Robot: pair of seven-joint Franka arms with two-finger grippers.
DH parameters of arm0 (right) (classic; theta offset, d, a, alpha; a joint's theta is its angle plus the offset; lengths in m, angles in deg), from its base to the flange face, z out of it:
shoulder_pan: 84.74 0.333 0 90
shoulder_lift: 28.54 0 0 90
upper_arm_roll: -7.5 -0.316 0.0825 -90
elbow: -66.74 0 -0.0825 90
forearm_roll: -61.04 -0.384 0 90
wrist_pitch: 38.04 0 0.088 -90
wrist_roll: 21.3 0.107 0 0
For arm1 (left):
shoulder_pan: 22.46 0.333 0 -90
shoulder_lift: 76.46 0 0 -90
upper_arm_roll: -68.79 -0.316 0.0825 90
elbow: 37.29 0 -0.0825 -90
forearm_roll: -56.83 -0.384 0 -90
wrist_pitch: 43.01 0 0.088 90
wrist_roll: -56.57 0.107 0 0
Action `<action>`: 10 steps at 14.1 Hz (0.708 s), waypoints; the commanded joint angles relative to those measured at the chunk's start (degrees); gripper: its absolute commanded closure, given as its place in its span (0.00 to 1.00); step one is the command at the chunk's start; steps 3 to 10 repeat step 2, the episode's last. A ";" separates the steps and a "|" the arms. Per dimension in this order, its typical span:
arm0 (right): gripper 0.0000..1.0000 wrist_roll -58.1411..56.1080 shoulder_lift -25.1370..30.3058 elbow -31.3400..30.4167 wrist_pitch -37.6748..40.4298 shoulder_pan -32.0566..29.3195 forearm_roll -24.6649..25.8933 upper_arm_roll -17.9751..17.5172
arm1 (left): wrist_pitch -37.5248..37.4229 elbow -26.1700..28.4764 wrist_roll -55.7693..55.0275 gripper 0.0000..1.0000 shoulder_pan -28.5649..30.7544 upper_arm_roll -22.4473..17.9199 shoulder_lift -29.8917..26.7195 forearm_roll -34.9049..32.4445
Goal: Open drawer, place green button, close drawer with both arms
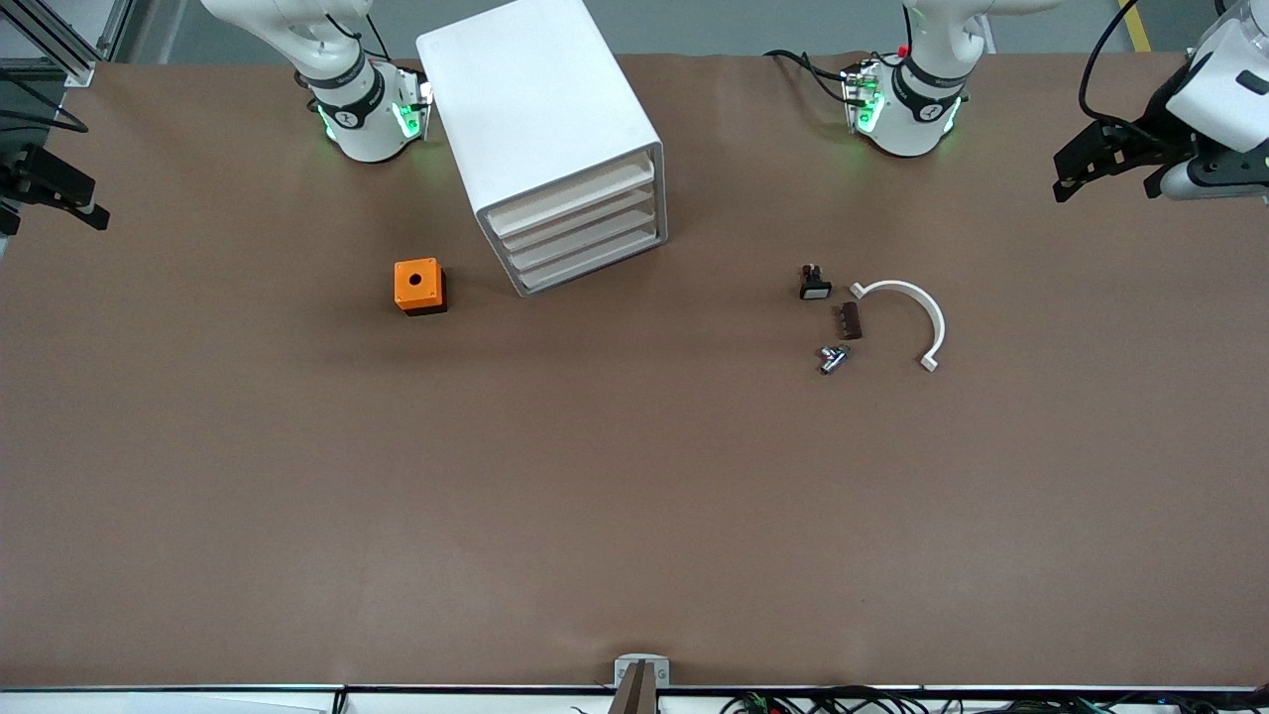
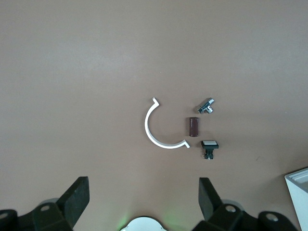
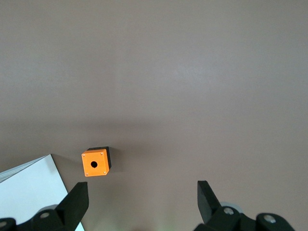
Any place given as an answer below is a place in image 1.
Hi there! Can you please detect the orange button box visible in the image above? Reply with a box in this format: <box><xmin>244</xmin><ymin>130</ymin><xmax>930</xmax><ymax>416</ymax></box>
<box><xmin>394</xmin><ymin>258</ymin><xmax>447</xmax><ymax>316</ymax></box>

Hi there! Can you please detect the white drawer cabinet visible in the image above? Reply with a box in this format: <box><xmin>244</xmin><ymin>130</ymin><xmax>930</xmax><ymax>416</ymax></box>
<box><xmin>416</xmin><ymin>0</ymin><xmax>670</xmax><ymax>298</ymax></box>

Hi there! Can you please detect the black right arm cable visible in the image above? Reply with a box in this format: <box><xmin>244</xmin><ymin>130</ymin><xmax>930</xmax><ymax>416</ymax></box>
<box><xmin>0</xmin><ymin>74</ymin><xmax>92</xmax><ymax>135</ymax></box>

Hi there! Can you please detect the black left arm wrist cable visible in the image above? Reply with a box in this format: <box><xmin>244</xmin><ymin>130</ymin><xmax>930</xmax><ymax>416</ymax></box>
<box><xmin>1078</xmin><ymin>0</ymin><xmax>1191</xmax><ymax>128</ymax></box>

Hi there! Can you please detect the white half-ring pipe clamp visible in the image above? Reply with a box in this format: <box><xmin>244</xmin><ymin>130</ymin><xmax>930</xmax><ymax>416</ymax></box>
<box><xmin>851</xmin><ymin>280</ymin><xmax>946</xmax><ymax>373</ymax></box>

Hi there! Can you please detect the black arm base cable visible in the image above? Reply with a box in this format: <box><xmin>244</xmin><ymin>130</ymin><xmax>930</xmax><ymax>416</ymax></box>
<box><xmin>763</xmin><ymin>48</ymin><xmax>856</xmax><ymax>105</ymax></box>

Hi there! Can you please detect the black cable bundle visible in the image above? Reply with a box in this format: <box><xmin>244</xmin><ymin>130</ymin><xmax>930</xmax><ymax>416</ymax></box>
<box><xmin>719</xmin><ymin>687</ymin><xmax>1269</xmax><ymax>714</ymax></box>

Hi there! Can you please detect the grey metal table bracket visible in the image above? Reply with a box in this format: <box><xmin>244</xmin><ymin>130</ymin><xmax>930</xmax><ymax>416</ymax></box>
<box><xmin>610</xmin><ymin>653</ymin><xmax>672</xmax><ymax>714</ymax></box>

